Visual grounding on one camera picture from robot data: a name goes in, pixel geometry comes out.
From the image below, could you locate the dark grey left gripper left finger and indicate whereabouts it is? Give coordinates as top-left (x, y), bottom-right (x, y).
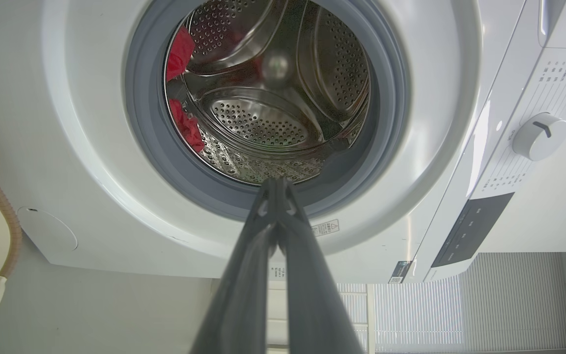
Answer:
top-left (190, 178), bottom-right (279, 354)

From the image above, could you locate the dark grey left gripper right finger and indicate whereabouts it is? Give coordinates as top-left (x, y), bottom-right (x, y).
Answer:
top-left (276, 178), bottom-right (365, 354)

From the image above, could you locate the red basketball jersey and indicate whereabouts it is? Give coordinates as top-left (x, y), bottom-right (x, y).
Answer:
top-left (165, 26), bottom-right (206, 153)

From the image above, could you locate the dark washing machine control panel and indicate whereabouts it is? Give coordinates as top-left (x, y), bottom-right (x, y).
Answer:
top-left (431, 193), bottom-right (515, 268)

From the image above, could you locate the grey warning triangle sticker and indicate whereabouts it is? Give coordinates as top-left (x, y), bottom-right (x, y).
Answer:
top-left (311, 219), bottom-right (340, 237)

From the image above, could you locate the dark QR code sticker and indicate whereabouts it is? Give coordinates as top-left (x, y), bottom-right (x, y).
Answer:
top-left (389, 261), bottom-right (414, 284)

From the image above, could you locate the perforated stainless steel drum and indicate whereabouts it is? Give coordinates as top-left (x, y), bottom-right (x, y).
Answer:
top-left (164, 0), bottom-right (372, 186)

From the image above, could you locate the grey rubber door gasket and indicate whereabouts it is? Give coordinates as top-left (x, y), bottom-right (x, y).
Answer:
top-left (125, 0), bottom-right (409, 222)

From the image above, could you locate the round white filter cover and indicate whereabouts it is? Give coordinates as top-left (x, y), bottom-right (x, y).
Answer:
top-left (17, 206), bottom-right (78, 252)

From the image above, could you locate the white front-load washing machine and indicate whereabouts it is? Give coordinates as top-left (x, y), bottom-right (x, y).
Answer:
top-left (0, 0), bottom-right (566, 285)

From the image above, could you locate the white round control knob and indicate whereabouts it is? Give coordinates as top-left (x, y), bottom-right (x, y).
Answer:
top-left (512, 112), bottom-right (566, 162)

